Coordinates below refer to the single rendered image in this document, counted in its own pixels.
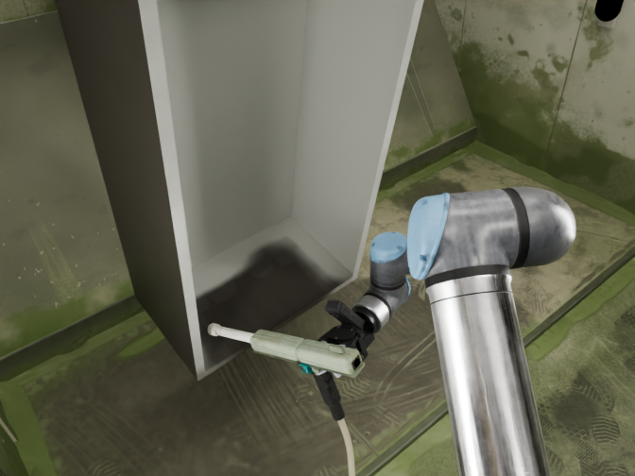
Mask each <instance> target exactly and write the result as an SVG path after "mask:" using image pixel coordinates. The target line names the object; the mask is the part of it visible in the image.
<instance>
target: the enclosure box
mask: <svg viewBox="0 0 635 476"><path fill-rule="evenodd" d="M55 1H56V5H57V9H58V12H59V16H60V21H61V25H62V29H63V32H64V36H65V40H66V43H67V46H68V50H69V54H70V57H71V61H72V64H73V67H74V71H75V75H76V78H77V85H78V87H79V91H80V95H81V98H82V102H83V106H84V110H85V112H86V116H87V120H88V123H89V127H90V131H91V133H92V137H93V141H94V147H95V151H96V154H97V157H98V161H99V165H100V168H101V172H102V176H103V179H104V182H105V186H106V189H107V193H108V197H109V200H110V203H111V207H112V213H113V217H114V220H115V224H116V227H117V231H118V234H119V238H120V242H121V245H122V248H123V252H124V255H125V259H126V263H127V266H128V270H129V275H130V279H131V283H132V286H133V290H134V294H135V296H136V298H137V299H138V301H139V302H140V303H141V305H142V306H143V307H144V309H145V310H146V312H147V313H148V315H149V316H150V317H151V319H152V320H153V321H154V323H155V324H156V325H157V327H158V328H159V329H160V331H161V332H162V334H163V335H164V337H165V338H166V339H167V341H168V342H169V343H170V345H171V346H172V347H173V349H174V350H175V351H176V352H177V353H178V355H179V356H180V358H181V359H182V360H183V362H184V363H185V364H186V366H187V367H188V368H189V370H190V371H191V372H192V374H193V375H194V377H195V378H196V379H197V381H200V380H201V379H203V378H204V377H206V376H207V375H209V374H210V373H212V372H213V371H215V370H217V369H218V368H220V367H221V366H223V365H224V364H226V363H227V362H228V361H230V360H231V359H233V358H235V357H236V356H238V355H239V354H241V353H242V352H244V351H245V350H247V349H249V348H251V344H250V343H248V342H244V341H240V340H236V339H231V338H228V337H224V336H220V335H218V336H213V335H210V334H209V333H208V327H209V325H210V324H212V323H215V324H219V325H220V326H221V327H225V328H230V329H234V330H239V331H242V332H250V333H256V332H257V331H259V330H266V331H270V332H275V331H276V330H278V329H279V328H281V327H282V326H284V325H286V324H287V323H289V322H290V321H292V320H293V319H295V318H296V317H298V316H299V315H301V314H303V313H305V312H306V311H308V310H309V309H311V308H312V307H314V306H315V305H317V304H318V303H320V302H321V301H322V300H324V299H325V298H327V297H329V296H330V295H332V294H333V293H335V292H336V291H338V290H340V289H341V288H343V287H344V286H346V285H347V284H349V283H350V282H352V281H354V280H355V279H357V276H358V272H359V268H360V264H361V261H362V256H363V252H364V248H365V244H366V241H367V237H368V232H369V225H370V221H371V218H372V214H373V209H374V205H375V201H376V197H377V194H378V190H379V185H380V181H381V177H382V174H383V170H384V166H385V161H386V154H387V151H388V147H389V143H390V138H391V134H392V130H393V127H394V123H395V119H396V114H397V110H398V107H399V103H400V99H401V95H402V90H403V84H404V80H405V76H406V72H407V67H408V63H409V60H410V56H411V52H412V48H413V43H414V40H415V36H416V32H417V28H418V23H419V19H420V13H421V9H422V5H423V0H55Z"/></svg>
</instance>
